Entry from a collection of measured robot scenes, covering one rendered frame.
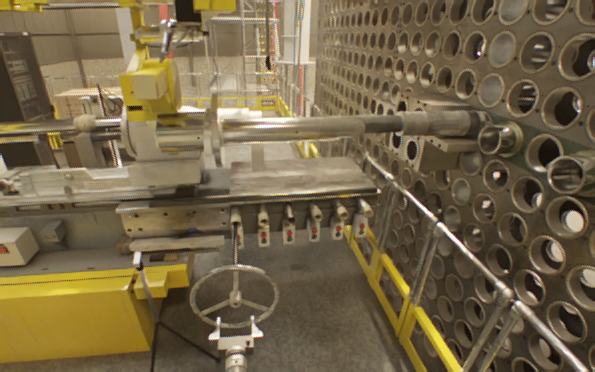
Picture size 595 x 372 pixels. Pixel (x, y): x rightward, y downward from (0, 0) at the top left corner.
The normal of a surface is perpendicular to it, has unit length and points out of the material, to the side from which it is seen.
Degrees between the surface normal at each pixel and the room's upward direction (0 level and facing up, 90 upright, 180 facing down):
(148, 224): 90
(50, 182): 90
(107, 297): 90
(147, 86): 90
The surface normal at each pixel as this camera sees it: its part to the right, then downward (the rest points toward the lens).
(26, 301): 0.18, 0.46
